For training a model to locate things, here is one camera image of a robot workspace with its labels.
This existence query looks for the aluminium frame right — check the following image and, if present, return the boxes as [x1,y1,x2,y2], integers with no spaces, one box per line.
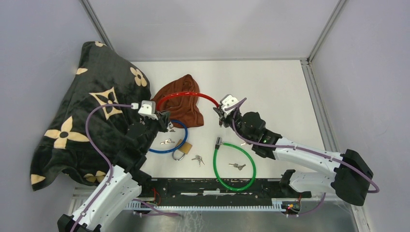
[301,58,371,232]

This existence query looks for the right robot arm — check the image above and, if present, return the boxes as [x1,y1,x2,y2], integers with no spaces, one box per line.
[214,106,380,206]

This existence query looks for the brown cloth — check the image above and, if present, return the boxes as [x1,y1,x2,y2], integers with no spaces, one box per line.
[152,74,204,128]

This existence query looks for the green cable lock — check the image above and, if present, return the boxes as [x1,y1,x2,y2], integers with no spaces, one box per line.
[213,137,257,192]

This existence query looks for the purple cable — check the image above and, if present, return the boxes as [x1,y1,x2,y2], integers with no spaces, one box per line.
[69,102,140,232]
[224,97,381,194]

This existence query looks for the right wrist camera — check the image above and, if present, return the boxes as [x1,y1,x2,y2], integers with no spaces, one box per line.
[220,94,239,112]

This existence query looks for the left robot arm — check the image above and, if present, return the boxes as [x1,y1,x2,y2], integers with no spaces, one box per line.
[58,111,170,232]

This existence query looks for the large brass padlock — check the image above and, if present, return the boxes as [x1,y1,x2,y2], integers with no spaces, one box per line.
[172,139,192,161]

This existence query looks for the red cable lock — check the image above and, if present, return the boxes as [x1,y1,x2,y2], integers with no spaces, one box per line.
[156,91,220,111]

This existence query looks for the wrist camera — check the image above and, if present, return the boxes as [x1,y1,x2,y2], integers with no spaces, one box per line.
[220,94,239,112]
[138,101,158,120]

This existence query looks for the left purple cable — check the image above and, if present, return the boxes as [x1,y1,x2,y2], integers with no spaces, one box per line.
[69,102,140,232]

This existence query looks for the black floral blanket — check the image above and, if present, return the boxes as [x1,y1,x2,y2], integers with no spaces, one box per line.
[30,41,151,191]

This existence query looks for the blue lock key bunch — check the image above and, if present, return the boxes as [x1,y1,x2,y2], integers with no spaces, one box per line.
[160,138,175,145]

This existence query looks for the blue cable lock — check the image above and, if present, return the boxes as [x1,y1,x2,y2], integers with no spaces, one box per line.
[147,119,189,154]

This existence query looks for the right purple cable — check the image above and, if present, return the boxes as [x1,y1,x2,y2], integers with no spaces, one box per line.
[224,97,381,194]

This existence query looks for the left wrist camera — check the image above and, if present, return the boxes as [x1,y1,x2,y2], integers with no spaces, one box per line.
[138,101,158,120]

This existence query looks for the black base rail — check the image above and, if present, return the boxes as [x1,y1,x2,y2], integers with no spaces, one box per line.
[139,178,312,206]

